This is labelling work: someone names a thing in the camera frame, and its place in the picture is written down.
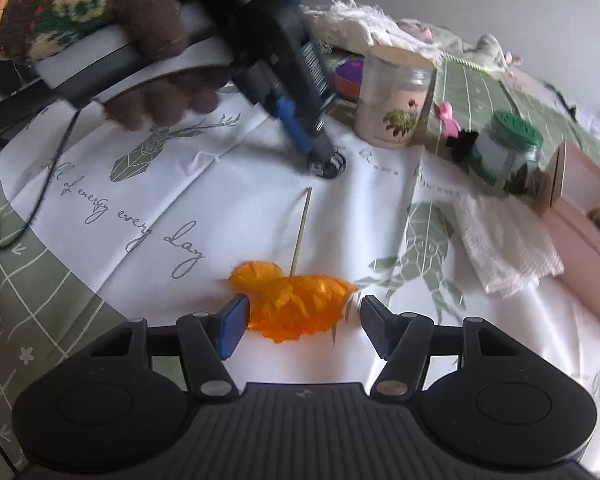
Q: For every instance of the white mesh cloth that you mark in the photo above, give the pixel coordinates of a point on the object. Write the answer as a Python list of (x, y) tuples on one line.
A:
[(505, 245)]

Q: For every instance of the white plush toy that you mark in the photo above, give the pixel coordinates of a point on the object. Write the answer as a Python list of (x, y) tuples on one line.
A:
[(495, 49)]

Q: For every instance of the white frayed cloth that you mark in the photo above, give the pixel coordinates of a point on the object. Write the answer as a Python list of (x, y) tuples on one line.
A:
[(365, 22)]

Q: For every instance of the person's left forearm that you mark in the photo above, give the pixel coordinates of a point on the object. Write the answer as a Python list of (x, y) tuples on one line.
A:
[(55, 5)]

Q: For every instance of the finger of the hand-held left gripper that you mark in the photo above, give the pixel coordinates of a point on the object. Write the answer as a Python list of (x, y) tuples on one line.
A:
[(292, 122)]

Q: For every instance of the pink toy figure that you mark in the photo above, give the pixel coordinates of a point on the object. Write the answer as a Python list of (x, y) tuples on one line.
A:
[(449, 119)]

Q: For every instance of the orange tissue paper flower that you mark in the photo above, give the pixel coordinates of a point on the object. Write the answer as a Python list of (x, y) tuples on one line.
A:
[(295, 305)]

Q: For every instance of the white green printed blanket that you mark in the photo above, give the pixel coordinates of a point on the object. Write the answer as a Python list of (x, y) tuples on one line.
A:
[(145, 195)]

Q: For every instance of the green lid glass jar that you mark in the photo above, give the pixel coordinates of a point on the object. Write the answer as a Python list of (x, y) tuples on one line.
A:
[(505, 152)]

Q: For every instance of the clear plant print jar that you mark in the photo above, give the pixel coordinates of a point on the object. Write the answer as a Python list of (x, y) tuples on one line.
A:
[(392, 102)]

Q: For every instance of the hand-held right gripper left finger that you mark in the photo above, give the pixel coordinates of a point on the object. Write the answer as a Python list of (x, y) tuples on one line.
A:
[(233, 326)]

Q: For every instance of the black fuzzy pompom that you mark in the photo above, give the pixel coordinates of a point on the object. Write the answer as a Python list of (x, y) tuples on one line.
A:
[(462, 146)]

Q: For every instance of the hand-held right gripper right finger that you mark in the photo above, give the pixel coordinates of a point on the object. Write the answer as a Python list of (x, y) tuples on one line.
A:
[(374, 327)]

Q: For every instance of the pink cardboard box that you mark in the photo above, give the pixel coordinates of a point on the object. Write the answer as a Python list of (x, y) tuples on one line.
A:
[(577, 200)]

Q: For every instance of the person's left hand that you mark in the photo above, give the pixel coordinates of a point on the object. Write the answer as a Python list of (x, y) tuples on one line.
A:
[(152, 15)]

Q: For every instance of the purple red ball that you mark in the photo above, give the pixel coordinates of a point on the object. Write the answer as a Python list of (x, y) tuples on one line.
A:
[(349, 77)]

